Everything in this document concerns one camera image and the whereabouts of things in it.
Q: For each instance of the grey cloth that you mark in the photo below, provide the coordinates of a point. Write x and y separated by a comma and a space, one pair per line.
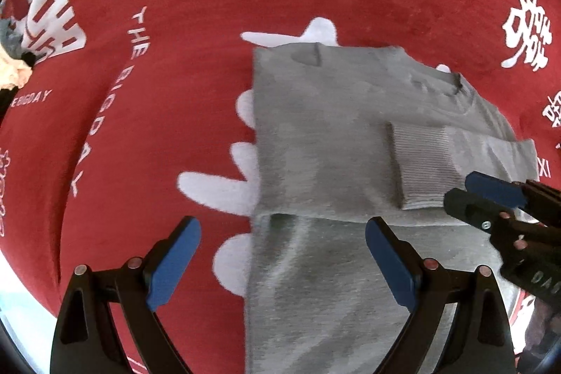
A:
9, 35

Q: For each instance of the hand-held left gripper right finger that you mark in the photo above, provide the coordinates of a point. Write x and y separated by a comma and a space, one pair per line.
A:
391, 265

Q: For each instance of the cream cloth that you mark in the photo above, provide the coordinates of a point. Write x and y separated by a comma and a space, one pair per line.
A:
12, 69

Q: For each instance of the red printed blanket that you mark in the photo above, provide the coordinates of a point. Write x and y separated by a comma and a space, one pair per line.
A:
175, 49

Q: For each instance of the grey sweater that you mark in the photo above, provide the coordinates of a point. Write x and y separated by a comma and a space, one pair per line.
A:
315, 137

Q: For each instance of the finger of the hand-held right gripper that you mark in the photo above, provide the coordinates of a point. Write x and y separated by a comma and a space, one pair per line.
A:
475, 208
495, 189

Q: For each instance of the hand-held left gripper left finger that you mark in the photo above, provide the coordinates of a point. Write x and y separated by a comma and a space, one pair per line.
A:
174, 265

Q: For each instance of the dark cloth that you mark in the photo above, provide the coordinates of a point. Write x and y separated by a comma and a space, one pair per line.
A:
29, 58

